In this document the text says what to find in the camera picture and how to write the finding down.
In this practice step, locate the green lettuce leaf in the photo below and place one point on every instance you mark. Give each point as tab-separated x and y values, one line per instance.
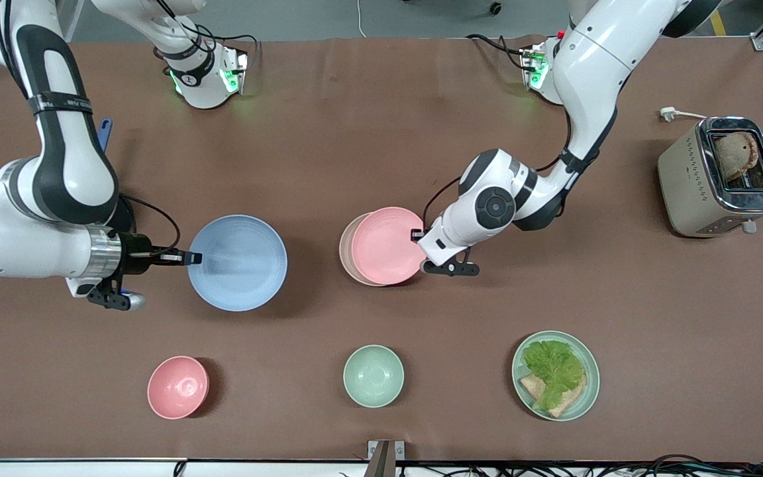
554	368

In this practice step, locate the beige plate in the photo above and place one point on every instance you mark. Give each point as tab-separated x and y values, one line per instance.
346	248

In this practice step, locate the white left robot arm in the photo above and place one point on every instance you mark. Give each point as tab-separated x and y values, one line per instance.
593	59

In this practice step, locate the brown bread slice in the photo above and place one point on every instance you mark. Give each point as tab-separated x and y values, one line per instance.
570	401

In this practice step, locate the blue plate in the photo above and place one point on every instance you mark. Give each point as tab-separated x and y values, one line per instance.
239	263

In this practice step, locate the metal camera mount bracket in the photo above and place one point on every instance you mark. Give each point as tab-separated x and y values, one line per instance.
385	457

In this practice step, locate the green plate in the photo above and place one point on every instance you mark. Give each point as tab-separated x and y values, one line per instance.
590	391

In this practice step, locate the white toaster plug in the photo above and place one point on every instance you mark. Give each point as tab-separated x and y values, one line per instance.
669	113

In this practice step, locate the toasted bread slice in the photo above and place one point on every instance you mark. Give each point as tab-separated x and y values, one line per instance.
736	156

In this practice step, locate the black caster wheel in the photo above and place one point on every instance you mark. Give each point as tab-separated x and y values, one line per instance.
495	8

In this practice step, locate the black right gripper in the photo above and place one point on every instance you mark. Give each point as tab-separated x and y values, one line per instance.
134	253

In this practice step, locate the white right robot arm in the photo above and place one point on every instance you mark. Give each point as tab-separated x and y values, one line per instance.
63	165

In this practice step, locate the pink bowl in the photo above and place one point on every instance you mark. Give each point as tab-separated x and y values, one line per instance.
178	387

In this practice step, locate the silver beige toaster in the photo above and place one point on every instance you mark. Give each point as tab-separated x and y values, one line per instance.
693	179

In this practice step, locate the pink plate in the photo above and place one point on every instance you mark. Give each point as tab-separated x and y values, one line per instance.
388	245

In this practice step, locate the green bowl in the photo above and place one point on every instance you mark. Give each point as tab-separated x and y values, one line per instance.
373	375

